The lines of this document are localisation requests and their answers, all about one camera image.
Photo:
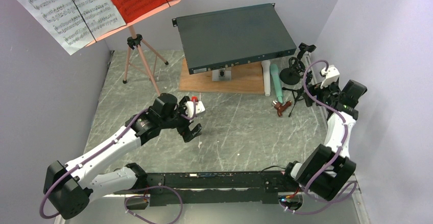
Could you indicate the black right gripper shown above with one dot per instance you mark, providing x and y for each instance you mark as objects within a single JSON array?
[{"x": 315, "y": 90}]

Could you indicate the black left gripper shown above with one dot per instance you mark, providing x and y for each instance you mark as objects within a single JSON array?
[{"x": 185, "y": 130}]

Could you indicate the black tripod mic stand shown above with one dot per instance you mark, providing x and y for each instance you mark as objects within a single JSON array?
[{"x": 292, "y": 76}]

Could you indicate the black round-base mic stand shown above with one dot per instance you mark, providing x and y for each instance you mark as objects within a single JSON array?
[{"x": 303, "y": 48}]

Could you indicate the mint green microphone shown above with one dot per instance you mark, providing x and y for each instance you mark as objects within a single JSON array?
[{"x": 274, "y": 72}]

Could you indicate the white microphone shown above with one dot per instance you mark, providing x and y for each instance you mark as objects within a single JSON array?
[{"x": 266, "y": 77}]

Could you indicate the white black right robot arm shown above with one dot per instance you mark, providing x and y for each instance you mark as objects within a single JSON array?
[{"x": 329, "y": 167}]

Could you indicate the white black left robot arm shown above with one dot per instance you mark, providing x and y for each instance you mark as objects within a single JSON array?
[{"x": 70, "y": 187}]

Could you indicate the wooden board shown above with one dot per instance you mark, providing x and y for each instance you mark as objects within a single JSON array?
[{"x": 245, "y": 79}]

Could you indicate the pink music stand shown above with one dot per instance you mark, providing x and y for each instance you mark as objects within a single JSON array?
[{"x": 140, "y": 54}]

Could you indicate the white sheet music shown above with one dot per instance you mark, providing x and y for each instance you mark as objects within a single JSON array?
[{"x": 75, "y": 24}]

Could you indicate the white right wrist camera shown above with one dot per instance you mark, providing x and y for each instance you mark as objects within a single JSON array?
[{"x": 330, "y": 75}]

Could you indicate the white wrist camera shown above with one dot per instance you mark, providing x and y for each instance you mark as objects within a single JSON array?
[
  {"x": 194, "y": 107},
  {"x": 330, "y": 75}
]

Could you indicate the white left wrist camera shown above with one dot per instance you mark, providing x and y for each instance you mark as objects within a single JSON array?
[{"x": 194, "y": 107}]

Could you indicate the grey unit support bracket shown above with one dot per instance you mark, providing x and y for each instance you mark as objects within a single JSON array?
[{"x": 222, "y": 74}]

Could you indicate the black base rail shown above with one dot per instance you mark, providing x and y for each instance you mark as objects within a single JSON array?
[{"x": 164, "y": 188}]

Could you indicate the dark rack-mount audio unit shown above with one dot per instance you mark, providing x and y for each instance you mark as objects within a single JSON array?
[{"x": 232, "y": 37}]

